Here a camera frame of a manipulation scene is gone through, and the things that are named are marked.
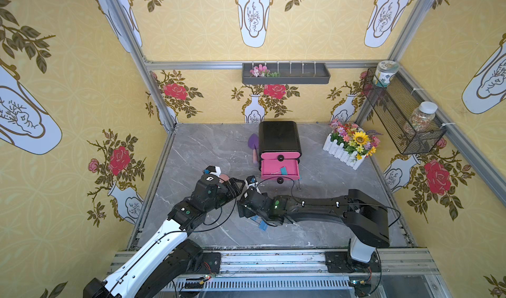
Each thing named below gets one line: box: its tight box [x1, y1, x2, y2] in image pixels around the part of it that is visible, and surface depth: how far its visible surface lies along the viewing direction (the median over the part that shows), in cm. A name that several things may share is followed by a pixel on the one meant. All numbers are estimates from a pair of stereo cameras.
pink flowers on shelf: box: [249, 63, 281, 78], surface depth 89 cm
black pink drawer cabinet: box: [258, 121, 303, 184], surface depth 93 cm
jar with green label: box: [372, 59, 400, 88], surface depth 87 cm
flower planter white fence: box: [322, 119, 383, 171], surface depth 96 cm
